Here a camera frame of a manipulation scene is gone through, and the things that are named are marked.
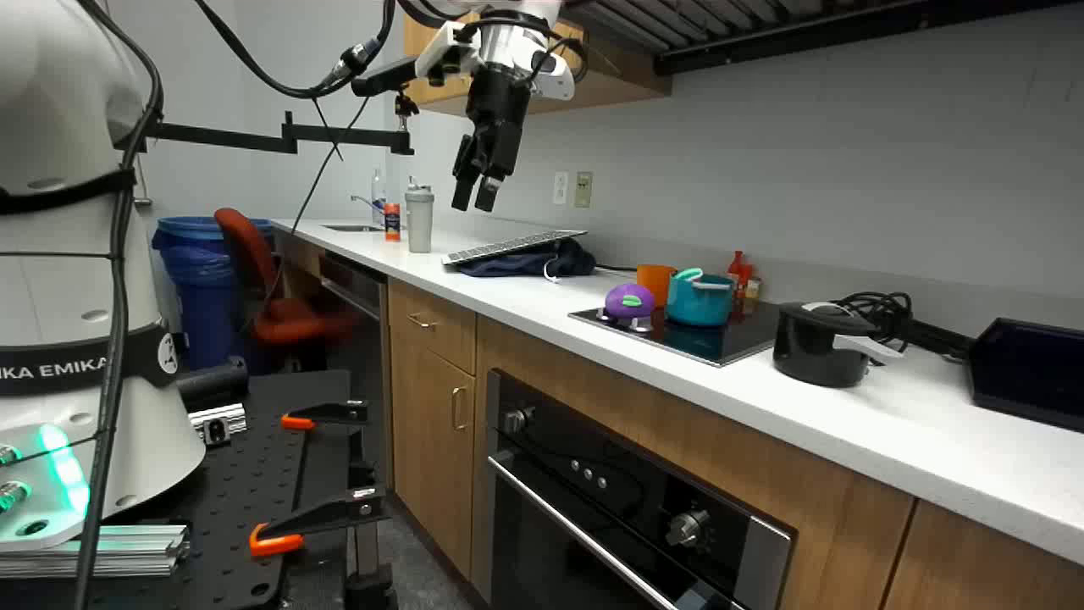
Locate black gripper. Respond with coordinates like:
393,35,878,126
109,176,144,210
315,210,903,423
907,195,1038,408
446,65,536,215

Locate purple toy pot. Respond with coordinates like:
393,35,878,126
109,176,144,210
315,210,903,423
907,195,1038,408
601,280,660,338

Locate blue toy pot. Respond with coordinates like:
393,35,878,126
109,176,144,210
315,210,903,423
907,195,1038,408
660,263,740,332

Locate silver laptop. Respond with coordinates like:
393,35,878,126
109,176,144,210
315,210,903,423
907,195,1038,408
436,227,589,271

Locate dark blue cloth bag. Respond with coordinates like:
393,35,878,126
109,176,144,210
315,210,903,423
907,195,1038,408
462,238,601,280

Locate sink faucet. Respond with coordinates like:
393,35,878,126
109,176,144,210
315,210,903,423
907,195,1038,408
350,164,389,230

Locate orange cup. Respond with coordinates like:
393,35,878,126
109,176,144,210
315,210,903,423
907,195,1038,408
633,260,681,312

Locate red office chair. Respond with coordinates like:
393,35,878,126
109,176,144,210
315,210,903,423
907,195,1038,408
213,205,365,353

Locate wooden base cabinet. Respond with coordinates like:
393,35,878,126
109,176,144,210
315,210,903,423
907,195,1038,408
387,279,1084,610

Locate black glass cooktop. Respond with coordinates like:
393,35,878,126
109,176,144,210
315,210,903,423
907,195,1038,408
567,294,787,369

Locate red squeeze bottle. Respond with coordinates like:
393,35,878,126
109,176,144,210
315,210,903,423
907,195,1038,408
724,248,765,319

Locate blue plastic bin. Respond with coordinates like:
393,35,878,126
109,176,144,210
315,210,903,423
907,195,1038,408
148,214,282,371

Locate black built-in oven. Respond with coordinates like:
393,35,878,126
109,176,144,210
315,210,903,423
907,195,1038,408
484,369,798,610

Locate small white box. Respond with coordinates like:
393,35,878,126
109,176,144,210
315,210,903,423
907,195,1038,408
186,401,252,446

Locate steel range hood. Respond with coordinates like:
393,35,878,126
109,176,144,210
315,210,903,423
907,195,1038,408
559,0,1084,76

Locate black perforated robot table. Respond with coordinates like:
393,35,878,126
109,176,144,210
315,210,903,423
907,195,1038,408
0,366,401,610

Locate black box appliance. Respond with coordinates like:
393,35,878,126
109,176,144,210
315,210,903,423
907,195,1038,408
965,314,1084,434

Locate black camera on boom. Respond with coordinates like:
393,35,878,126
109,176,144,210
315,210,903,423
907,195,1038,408
350,53,436,100

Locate wooden wall cabinet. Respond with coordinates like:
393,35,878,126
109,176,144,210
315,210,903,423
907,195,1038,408
401,0,675,115

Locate black boom mount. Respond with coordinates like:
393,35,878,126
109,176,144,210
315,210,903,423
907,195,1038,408
138,93,422,158

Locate black clamp with orange handle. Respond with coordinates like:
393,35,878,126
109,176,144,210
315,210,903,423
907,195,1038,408
277,397,374,441
248,483,387,564

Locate black pot with white handles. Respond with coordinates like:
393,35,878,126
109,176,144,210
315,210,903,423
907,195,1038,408
774,300,907,389

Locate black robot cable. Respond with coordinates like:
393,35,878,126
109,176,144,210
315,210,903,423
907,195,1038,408
67,0,401,610

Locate black cable bundle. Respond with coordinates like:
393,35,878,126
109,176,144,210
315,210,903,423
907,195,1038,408
836,286,977,357

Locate aluminium extrusion rail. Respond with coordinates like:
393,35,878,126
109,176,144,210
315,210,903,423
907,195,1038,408
0,519,193,584

